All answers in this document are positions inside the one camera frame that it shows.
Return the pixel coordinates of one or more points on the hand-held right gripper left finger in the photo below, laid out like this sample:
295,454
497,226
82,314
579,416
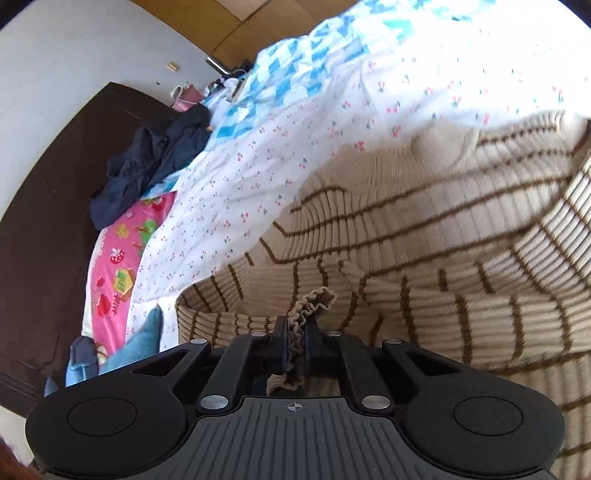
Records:
279,346

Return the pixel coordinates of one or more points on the blue white checked quilt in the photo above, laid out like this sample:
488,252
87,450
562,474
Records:
286,69

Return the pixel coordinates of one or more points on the dark navy clothes pile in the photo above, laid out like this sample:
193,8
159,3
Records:
143,161

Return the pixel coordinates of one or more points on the pink printed bed sheet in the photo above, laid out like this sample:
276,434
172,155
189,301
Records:
124,249

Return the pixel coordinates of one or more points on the dark blue cloth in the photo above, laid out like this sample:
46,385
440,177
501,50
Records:
85,353

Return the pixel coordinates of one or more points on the wall switch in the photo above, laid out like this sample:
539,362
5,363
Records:
173,66

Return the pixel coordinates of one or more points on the pink bag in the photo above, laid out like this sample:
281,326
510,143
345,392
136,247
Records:
187,99

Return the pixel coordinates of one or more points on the teal knit garment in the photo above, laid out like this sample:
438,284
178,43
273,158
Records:
141,337

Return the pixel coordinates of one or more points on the dark wooden headboard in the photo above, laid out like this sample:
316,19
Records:
46,230

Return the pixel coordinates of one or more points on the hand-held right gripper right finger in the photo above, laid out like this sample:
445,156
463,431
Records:
311,344

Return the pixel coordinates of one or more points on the beige brown-striped knit sweater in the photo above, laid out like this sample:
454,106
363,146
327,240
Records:
415,221

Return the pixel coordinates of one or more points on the wooden wardrobe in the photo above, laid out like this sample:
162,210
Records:
258,23

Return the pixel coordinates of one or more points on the white cherry print bed cloth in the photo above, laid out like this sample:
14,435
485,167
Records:
286,138

